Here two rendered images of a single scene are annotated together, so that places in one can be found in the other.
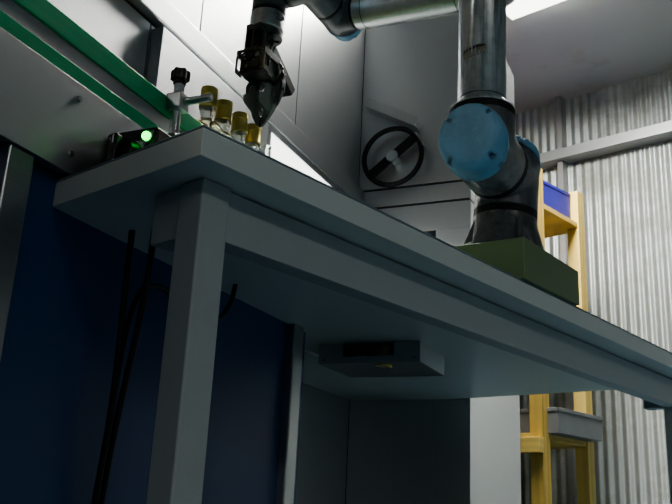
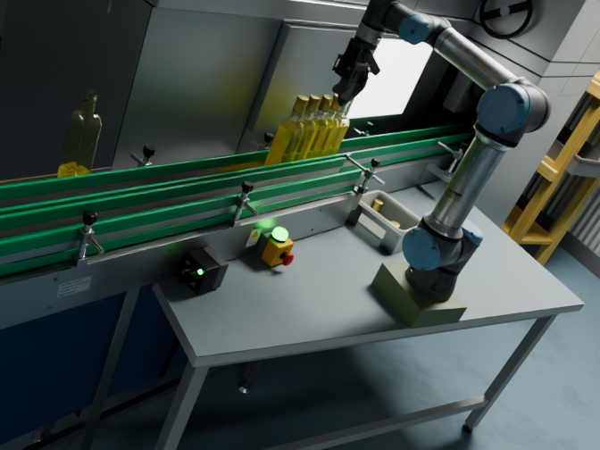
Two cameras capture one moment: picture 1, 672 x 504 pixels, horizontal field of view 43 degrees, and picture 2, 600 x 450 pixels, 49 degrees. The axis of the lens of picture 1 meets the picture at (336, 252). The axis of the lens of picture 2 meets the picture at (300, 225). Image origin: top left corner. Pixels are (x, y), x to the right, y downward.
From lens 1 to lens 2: 144 cm
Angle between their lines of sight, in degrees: 46
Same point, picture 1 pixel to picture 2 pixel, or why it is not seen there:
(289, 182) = (244, 355)
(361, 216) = (289, 349)
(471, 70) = (444, 206)
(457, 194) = (535, 68)
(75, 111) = (166, 255)
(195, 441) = (179, 429)
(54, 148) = (152, 278)
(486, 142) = (422, 262)
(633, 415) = not seen: outside the picture
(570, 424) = (586, 169)
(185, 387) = (177, 417)
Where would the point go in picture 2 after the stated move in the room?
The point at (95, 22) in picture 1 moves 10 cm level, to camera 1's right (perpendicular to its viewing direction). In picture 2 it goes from (233, 48) to (266, 63)
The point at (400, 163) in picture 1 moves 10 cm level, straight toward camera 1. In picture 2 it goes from (510, 16) to (508, 18)
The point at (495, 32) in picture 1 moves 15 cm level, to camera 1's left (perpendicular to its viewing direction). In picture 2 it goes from (473, 189) to (419, 163)
